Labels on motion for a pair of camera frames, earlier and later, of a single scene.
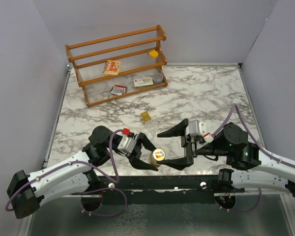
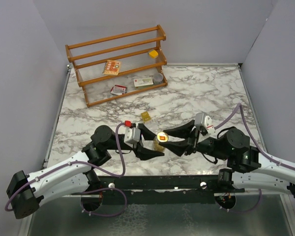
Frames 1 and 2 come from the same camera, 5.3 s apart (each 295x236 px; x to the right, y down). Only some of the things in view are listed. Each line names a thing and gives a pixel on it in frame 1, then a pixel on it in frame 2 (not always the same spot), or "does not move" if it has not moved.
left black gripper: [136, 153] to [143, 153]
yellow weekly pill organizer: [146, 116] does not move
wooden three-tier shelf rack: [120, 67] does not move
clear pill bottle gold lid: [157, 155] to [161, 137]
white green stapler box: [143, 82] does not move
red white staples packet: [118, 89] does not move
